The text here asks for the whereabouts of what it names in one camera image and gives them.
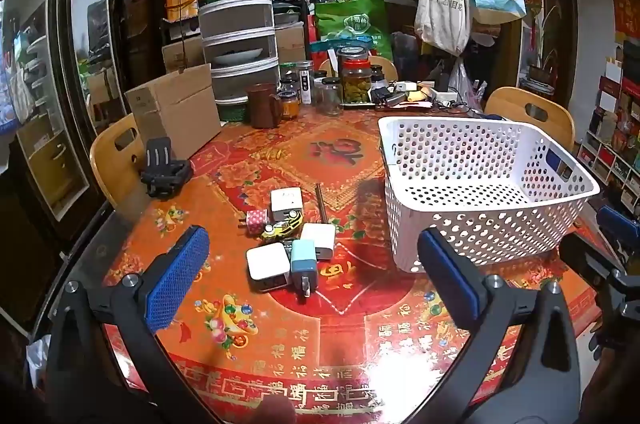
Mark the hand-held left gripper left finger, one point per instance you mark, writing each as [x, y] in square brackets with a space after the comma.
[177, 284]

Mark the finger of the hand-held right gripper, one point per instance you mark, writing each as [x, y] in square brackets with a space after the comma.
[582, 256]
[620, 224]

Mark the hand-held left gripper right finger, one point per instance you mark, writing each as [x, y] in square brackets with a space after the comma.
[450, 276]

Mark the white perforated plastic basket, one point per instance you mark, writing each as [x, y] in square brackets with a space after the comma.
[450, 214]

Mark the white square charger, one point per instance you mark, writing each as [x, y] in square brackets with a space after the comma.
[267, 261]

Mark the pink polka dot charger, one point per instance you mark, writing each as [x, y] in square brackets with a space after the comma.
[256, 220]

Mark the yellow and black toy car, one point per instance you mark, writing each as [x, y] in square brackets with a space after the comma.
[282, 228]

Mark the teal charger plug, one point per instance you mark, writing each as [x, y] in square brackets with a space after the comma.
[303, 260]

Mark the white charger plug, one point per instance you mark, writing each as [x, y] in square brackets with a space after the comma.
[318, 240]
[286, 200]

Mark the shelf of books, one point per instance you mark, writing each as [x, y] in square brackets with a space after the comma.
[617, 129]

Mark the brown wooden stick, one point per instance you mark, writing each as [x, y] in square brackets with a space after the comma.
[321, 203]

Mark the open cardboard box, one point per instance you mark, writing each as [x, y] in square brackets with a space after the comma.
[172, 114]

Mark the red printed tablecloth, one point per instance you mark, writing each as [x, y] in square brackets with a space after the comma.
[300, 154]

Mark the clear plastic bag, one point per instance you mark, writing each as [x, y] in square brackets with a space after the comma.
[462, 84]

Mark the brown mug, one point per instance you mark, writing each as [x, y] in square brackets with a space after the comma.
[262, 104]

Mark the small orange jar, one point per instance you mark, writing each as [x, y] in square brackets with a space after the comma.
[289, 104]

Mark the glass jar of pickles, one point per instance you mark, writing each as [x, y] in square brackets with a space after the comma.
[354, 79]

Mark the glass jar with black label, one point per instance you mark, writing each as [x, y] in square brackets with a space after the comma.
[304, 79]

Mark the green shopping bag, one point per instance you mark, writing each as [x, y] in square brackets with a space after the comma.
[355, 24]

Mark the dark wooden cabinet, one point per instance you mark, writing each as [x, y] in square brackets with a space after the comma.
[145, 4]

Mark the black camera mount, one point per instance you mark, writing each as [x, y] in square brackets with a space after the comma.
[162, 171]

